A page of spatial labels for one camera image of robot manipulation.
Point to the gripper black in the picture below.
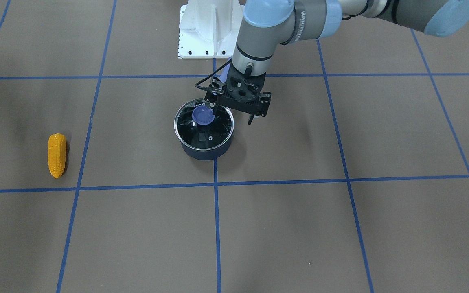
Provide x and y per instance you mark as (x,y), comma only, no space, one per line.
(264,104)

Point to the glass pot lid purple knob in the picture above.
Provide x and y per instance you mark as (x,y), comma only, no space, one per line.
(204,124)

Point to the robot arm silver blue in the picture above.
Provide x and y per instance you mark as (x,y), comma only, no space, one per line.
(268,23)

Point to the yellow toy corn cob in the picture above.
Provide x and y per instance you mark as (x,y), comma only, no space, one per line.
(57,154)

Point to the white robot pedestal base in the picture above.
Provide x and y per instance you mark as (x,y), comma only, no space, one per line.
(209,28)

